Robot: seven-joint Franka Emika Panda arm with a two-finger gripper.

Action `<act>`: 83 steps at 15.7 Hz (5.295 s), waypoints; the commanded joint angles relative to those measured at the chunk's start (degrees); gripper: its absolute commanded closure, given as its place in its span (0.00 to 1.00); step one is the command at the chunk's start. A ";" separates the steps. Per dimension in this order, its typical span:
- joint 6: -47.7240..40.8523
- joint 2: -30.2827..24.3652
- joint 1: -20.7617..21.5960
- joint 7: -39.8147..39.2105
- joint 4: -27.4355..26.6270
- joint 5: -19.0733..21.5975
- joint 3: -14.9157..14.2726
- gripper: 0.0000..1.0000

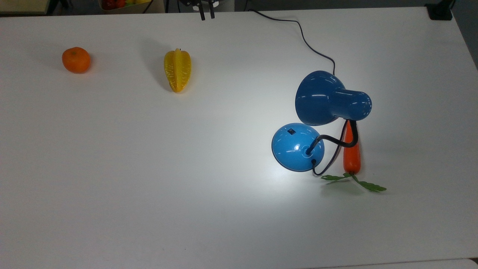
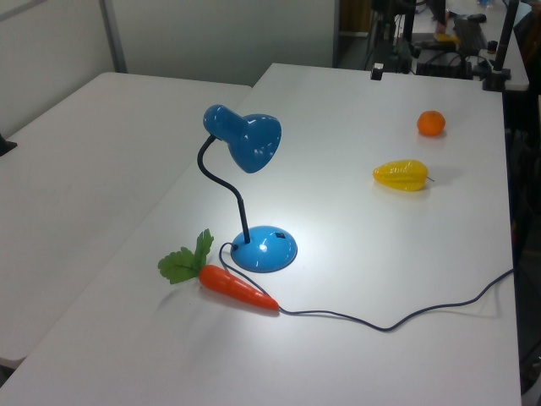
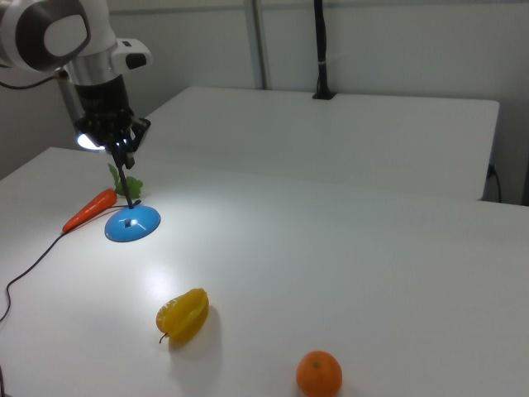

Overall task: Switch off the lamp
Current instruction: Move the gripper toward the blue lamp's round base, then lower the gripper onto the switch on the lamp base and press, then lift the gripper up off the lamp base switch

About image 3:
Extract black wall plug cable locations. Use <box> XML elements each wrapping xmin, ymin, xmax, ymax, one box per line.
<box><xmin>486</xmin><ymin>163</ymin><xmax>503</xmax><ymax>203</ymax></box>

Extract grey metal wall post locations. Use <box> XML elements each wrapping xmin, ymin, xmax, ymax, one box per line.
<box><xmin>250</xmin><ymin>0</ymin><xmax>273</xmax><ymax>90</ymax></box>

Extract thin gripper cable copper plug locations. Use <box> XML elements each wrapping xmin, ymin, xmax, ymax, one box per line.
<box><xmin>0</xmin><ymin>68</ymin><xmax>69</xmax><ymax>90</ymax></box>

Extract orange toy mandarin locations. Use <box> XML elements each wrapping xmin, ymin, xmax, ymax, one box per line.
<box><xmin>295</xmin><ymin>350</ymin><xmax>344</xmax><ymax>397</ymax></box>

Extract orange toy carrot with leaves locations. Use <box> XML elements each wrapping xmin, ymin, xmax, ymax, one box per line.
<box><xmin>62</xmin><ymin>162</ymin><xmax>145</xmax><ymax>234</ymax></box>

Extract black lamp power cable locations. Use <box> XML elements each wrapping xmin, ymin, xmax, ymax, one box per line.
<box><xmin>0</xmin><ymin>199</ymin><xmax>142</xmax><ymax>323</ymax></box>

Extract black camera pole with clamp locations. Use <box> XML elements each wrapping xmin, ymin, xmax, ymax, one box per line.
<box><xmin>312</xmin><ymin>0</ymin><xmax>337</xmax><ymax>101</ymax></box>

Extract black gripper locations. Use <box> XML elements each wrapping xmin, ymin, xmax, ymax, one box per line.
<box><xmin>73</xmin><ymin>74</ymin><xmax>152</xmax><ymax>170</ymax></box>

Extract white adjacent table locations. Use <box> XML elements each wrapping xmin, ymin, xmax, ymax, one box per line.
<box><xmin>140</xmin><ymin>85</ymin><xmax>500</xmax><ymax>203</ymax></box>

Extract yellow toy starfruit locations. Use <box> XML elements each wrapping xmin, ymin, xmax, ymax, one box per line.
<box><xmin>155</xmin><ymin>287</ymin><xmax>211</xmax><ymax>345</ymax></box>

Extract blue desk lamp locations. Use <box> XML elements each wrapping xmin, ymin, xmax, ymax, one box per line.
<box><xmin>75</xmin><ymin>131</ymin><xmax>162</xmax><ymax>243</ymax></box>

